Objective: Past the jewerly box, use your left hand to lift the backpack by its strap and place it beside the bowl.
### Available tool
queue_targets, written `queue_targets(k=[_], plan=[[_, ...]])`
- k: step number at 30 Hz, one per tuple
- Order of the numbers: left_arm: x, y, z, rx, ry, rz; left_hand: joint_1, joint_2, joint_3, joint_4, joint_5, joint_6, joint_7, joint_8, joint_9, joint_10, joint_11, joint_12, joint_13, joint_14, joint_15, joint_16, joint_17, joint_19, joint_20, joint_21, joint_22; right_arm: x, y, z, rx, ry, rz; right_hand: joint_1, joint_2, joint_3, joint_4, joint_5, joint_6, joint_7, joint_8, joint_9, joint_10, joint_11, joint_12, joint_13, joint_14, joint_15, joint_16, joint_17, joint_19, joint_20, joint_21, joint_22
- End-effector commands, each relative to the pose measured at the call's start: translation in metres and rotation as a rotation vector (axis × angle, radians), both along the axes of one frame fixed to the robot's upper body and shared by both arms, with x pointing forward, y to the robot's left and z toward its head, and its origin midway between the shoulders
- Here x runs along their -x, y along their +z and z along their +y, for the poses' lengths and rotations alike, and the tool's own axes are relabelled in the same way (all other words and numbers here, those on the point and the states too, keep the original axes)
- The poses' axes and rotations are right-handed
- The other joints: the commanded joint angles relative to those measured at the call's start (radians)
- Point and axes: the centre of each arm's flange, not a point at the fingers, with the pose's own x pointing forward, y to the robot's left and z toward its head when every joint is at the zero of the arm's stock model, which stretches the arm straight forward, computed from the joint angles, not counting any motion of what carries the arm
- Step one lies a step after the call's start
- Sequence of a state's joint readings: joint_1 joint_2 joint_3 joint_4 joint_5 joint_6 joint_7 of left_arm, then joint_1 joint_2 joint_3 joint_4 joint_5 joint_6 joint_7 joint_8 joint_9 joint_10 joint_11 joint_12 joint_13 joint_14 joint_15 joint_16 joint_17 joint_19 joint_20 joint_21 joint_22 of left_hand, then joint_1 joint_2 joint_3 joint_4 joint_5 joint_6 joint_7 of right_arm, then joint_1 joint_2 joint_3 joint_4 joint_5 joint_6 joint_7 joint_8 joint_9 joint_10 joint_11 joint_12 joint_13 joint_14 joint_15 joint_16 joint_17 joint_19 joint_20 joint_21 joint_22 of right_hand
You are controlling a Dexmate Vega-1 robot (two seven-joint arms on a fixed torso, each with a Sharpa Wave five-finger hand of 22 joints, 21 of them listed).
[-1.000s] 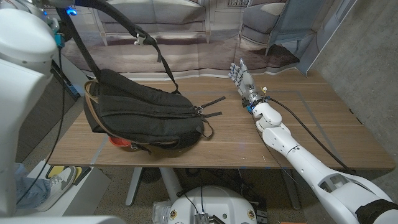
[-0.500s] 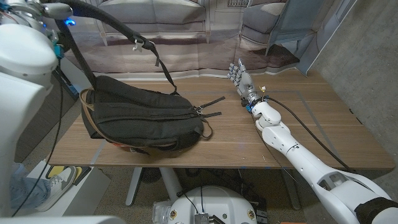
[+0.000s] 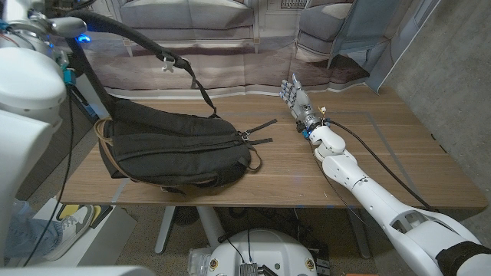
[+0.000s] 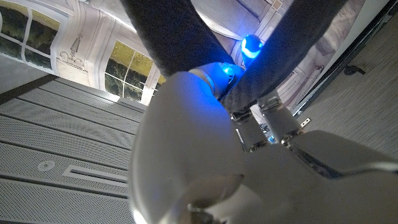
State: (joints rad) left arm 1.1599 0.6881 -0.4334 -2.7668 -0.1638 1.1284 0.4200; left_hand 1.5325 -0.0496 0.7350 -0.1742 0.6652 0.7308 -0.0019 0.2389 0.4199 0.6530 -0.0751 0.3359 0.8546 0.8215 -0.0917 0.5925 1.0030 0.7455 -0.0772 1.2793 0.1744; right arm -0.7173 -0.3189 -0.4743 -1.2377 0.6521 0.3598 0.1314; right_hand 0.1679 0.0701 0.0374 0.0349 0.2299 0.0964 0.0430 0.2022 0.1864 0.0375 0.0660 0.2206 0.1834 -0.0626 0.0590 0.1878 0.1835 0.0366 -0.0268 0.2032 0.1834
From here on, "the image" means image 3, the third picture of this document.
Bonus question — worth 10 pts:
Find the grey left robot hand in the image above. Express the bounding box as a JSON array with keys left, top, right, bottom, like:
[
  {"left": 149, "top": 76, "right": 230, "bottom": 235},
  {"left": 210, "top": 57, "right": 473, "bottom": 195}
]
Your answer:
[{"left": 0, "top": 0, "right": 93, "bottom": 59}]

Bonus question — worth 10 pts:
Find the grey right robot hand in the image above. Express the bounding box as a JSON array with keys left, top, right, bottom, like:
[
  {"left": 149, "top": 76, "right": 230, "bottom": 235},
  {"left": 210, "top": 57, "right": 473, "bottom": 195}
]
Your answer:
[{"left": 278, "top": 73, "right": 327, "bottom": 133}]

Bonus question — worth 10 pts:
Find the black backpack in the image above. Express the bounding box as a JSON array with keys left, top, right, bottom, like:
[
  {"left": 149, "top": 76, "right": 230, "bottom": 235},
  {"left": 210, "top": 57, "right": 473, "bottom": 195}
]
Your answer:
[{"left": 64, "top": 9, "right": 278, "bottom": 195}]

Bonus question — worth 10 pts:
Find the printed room backdrop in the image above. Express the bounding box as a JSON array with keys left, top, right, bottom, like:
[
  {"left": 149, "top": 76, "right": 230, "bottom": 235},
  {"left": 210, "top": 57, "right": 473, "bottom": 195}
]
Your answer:
[{"left": 49, "top": 0, "right": 442, "bottom": 100}]

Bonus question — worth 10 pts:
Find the grey table leg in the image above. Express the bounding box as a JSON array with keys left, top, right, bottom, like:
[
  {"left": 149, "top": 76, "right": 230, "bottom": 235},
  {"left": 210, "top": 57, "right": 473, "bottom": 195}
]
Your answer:
[
  {"left": 346, "top": 209, "right": 372, "bottom": 260},
  {"left": 196, "top": 206, "right": 227, "bottom": 250},
  {"left": 154, "top": 206, "right": 176, "bottom": 256}
]

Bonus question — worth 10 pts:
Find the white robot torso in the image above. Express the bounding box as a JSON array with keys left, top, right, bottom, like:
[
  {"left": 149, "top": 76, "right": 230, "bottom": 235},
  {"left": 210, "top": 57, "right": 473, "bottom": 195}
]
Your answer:
[{"left": 206, "top": 228, "right": 318, "bottom": 276}]

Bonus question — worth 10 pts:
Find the black round fan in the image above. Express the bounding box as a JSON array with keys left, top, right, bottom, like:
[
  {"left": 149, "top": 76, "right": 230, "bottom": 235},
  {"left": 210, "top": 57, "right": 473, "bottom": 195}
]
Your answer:
[{"left": 174, "top": 206, "right": 200, "bottom": 227}]

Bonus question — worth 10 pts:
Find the silver heat sink module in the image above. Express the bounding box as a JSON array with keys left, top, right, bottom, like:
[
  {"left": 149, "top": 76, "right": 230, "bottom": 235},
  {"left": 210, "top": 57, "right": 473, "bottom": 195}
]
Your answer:
[{"left": 239, "top": 262, "right": 259, "bottom": 276}]

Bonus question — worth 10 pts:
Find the yellow black floor sign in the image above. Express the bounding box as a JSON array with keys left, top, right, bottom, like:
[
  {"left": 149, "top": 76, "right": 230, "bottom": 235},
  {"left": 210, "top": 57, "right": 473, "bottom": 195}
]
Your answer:
[{"left": 57, "top": 203, "right": 114, "bottom": 230}]

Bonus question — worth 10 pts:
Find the clear plastic package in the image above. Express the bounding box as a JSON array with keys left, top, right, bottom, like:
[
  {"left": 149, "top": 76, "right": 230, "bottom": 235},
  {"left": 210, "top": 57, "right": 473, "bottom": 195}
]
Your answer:
[{"left": 187, "top": 247, "right": 214, "bottom": 276}]

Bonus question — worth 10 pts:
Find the grey white sneaker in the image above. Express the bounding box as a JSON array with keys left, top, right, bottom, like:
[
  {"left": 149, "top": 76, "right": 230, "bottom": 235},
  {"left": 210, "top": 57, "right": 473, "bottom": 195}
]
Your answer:
[{"left": 44, "top": 204, "right": 96, "bottom": 261}]

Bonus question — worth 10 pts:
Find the person's leg in jeans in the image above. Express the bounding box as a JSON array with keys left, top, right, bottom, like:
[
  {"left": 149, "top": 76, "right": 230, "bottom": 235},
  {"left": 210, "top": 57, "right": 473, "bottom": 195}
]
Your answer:
[{"left": 3, "top": 199, "right": 64, "bottom": 261}]

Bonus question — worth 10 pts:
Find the white floor platform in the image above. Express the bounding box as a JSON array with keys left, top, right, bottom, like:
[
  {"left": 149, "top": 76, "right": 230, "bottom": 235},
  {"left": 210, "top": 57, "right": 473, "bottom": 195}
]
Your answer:
[{"left": 5, "top": 197, "right": 138, "bottom": 268}]

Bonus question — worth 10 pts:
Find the white backdrop stand post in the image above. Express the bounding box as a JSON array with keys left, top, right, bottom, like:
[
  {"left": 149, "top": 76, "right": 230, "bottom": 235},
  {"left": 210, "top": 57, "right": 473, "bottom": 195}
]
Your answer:
[{"left": 74, "top": 49, "right": 122, "bottom": 120}]

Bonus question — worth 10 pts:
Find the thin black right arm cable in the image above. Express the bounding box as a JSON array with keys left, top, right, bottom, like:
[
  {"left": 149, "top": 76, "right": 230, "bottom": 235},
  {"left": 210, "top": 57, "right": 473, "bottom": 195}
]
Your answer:
[{"left": 306, "top": 140, "right": 369, "bottom": 227}]

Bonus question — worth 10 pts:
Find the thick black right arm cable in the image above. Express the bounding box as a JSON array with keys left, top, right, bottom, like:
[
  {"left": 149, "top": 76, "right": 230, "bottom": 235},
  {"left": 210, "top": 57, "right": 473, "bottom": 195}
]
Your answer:
[{"left": 328, "top": 119, "right": 437, "bottom": 212}]

